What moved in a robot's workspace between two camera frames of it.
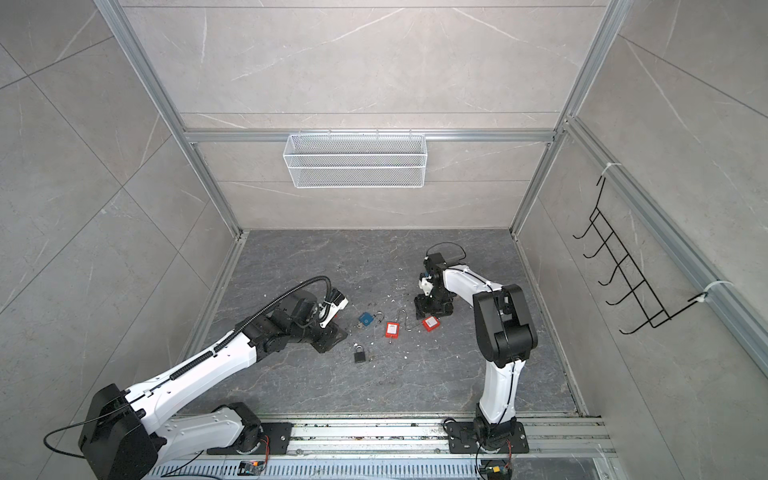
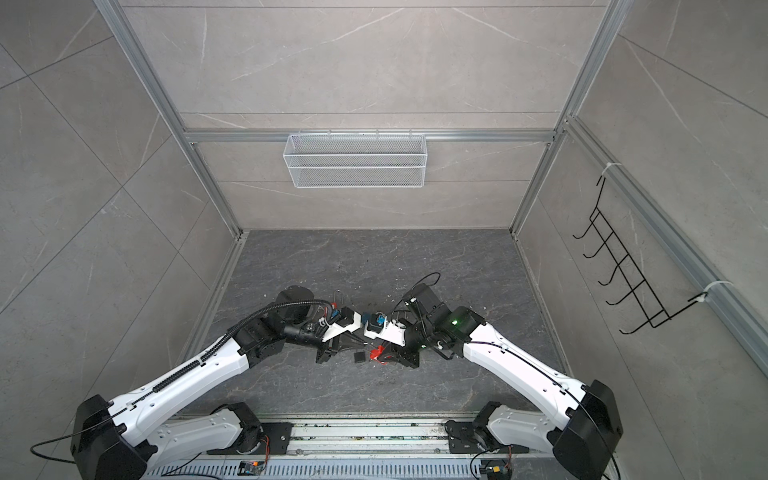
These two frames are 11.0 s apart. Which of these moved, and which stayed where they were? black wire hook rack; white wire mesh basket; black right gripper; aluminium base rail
Moved: black right gripper
Stayed: black wire hook rack; aluminium base rail; white wire mesh basket
